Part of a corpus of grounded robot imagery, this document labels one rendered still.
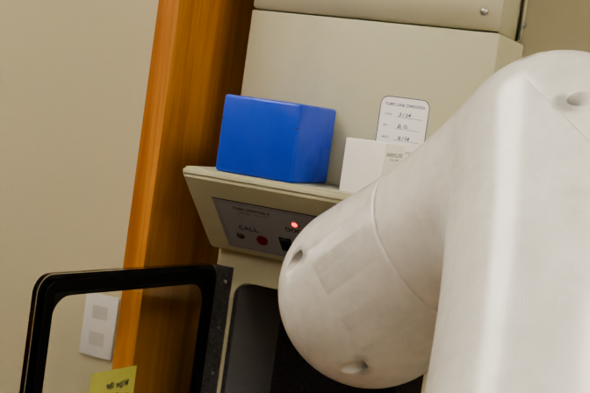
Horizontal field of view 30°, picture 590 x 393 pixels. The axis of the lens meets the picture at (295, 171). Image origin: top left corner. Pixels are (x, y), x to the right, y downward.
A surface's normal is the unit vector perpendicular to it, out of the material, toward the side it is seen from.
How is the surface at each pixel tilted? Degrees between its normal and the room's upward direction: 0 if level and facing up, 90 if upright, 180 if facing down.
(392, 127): 90
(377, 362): 129
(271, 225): 135
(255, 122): 90
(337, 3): 90
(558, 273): 39
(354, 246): 81
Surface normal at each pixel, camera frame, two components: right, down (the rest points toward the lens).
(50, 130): -0.43, -0.01
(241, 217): -0.41, 0.69
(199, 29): 0.89, 0.15
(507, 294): -0.40, -0.76
